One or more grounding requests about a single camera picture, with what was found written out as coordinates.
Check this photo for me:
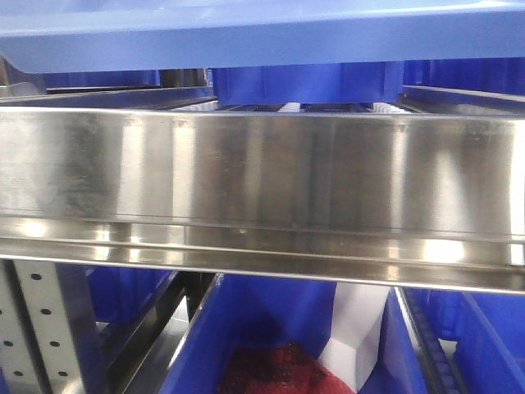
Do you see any blue plastic tray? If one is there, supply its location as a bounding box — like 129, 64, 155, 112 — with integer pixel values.
1, 1, 524, 73

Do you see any blue bin on shelf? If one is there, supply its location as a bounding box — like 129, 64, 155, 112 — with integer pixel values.
212, 62, 404, 106

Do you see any perforated metal shelf upright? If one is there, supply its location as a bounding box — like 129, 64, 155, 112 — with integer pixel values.
1, 259, 105, 393

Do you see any blue bin with red contents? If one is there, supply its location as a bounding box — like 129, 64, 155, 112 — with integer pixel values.
160, 275, 427, 393

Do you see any blue bin lower right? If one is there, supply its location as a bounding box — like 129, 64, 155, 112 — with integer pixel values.
394, 288, 524, 393

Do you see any stainless steel shelf rail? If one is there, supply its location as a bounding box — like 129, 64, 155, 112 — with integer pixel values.
1, 108, 524, 294

